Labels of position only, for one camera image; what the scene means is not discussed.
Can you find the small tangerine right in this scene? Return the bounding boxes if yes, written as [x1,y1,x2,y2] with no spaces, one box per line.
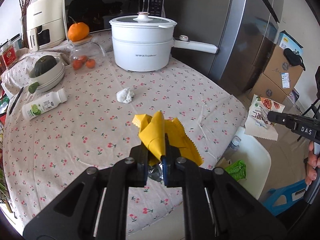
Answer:
[86,59,96,69]

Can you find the white oval bowl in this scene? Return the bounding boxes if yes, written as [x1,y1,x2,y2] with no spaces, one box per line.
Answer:
[29,56,67,85]

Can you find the clear plastic bottle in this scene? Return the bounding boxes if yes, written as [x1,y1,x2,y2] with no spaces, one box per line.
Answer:
[229,136,241,151]

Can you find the cherry print tablecloth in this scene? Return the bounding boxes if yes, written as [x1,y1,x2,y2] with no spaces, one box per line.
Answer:
[2,31,247,225]

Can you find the right hand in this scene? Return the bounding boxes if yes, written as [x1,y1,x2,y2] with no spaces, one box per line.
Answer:
[305,141,319,185]

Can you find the yellow foil snack wrapper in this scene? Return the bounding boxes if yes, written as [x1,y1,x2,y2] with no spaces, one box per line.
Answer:
[132,111,203,182]

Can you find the small tangerine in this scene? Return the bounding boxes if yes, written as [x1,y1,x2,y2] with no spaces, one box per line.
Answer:
[86,59,96,69]
[72,55,87,70]

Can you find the lower cardboard box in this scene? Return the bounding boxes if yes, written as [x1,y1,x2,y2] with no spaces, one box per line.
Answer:
[247,74,287,103]

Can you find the blue plastic stool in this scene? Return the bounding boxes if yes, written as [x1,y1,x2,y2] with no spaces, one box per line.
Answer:
[263,179,307,216]

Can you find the white electric pot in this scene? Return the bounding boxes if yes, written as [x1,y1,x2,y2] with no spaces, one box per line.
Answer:
[109,12,218,72]

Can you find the white trash bin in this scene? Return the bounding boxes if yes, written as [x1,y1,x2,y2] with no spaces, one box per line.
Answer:
[216,127,271,199]

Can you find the green avocado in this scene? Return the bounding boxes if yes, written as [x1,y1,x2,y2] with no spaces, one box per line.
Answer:
[28,82,40,94]

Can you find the black pen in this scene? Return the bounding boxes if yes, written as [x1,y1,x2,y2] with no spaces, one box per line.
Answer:
[9,87,24,115]

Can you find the dry twig bouquet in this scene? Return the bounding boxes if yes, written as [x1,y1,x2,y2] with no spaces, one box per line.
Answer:
[15,0,41,49]

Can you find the green snack bag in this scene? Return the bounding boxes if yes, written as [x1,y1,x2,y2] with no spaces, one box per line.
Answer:
[225,160,247,181]

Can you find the cream coffee machine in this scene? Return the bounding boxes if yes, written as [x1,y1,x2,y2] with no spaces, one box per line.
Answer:
[27,0,66,51]

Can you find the upper cardboard box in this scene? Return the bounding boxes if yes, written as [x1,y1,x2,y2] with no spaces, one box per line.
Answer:
[263,45,303,95]

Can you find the small tangerine left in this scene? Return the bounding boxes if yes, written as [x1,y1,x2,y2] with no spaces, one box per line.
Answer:
[72,55,87,70]

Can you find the glass teapot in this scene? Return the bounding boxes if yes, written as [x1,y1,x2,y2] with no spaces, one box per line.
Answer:
[68,35,105,67]

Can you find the red label jar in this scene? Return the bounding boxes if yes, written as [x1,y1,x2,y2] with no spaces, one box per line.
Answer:
[1,40,17,69]

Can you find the white lime drink bottle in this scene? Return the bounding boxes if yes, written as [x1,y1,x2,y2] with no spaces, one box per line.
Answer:
[22,89,67,121]

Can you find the large orange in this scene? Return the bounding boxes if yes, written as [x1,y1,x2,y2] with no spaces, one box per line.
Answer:
[67,22,89,42]

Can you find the grey refrigerator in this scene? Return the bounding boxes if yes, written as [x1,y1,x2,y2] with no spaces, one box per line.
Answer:
[164,0,284,95]

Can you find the cardboard box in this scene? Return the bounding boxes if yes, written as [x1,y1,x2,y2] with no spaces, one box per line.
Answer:
[247,74,287,103]
[263,45,303,95]

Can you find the black cap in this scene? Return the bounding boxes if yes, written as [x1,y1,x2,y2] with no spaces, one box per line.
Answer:
[283,48,306,71]

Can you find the green kabocha squash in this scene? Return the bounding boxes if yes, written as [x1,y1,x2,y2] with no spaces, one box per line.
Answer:
[34,55,57,77]

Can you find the small white tissue ball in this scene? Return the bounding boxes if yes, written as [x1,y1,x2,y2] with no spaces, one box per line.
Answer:
[116,87,135,104]

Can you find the beige snack packet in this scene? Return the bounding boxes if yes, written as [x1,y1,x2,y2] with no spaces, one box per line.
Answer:
[245,94,285,141]

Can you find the stacked white plates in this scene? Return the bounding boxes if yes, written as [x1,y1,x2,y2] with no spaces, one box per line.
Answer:
[36,67,65,93]

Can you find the black microwave oven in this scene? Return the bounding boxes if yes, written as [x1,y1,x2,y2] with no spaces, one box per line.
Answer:
[63,0,164,33]

